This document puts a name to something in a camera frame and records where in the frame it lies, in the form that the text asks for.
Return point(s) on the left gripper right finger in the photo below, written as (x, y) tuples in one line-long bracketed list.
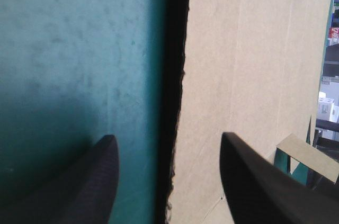
[(259, 195)]

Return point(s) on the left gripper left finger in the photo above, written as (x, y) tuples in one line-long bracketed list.
[(87, 187)]

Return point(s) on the brown cardboard box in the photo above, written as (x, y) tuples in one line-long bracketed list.
[(243, 62)]

